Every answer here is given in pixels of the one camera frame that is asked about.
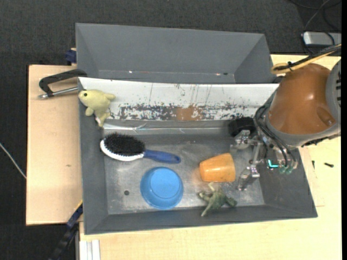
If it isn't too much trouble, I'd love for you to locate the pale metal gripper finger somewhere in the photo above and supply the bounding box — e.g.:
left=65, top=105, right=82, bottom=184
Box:
left=237, top=167, right=252, bottom=191
left=243, top=166, right=261, bottom=190

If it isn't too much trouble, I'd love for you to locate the orange plastic cup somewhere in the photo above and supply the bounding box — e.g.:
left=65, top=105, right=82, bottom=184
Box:
left=199, top=152, right=236, bottom=183

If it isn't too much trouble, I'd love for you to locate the green toy dinosaur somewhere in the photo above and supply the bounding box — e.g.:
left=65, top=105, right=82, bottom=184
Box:
left=197, top=182, right=238, bottom=217

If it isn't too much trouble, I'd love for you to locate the blue plastic bowl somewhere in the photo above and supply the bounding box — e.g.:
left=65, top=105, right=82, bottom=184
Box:
left=139, top=166, right=184, bottom=210

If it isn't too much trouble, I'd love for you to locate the blue and white hairbrush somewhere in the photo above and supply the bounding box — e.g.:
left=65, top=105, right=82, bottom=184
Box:
left=99, top=132, right=182, bottom=165

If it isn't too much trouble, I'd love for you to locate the grey metal bin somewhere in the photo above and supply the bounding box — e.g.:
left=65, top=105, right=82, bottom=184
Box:
left=75, top=22, right=318, bottom=235

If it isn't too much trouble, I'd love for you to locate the yellow-green plush toy animal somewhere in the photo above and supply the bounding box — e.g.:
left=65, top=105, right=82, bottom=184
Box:
left=78, top=89, right=117, bottom=128

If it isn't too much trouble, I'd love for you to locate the pale wood flat board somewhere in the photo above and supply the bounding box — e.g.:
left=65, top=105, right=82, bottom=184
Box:
left=25, top=63, right=83, bottom=226

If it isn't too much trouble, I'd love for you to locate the black cylinder on white bracket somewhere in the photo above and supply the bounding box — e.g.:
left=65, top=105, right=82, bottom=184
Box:
left=228, top=116, right=257, bottom=138

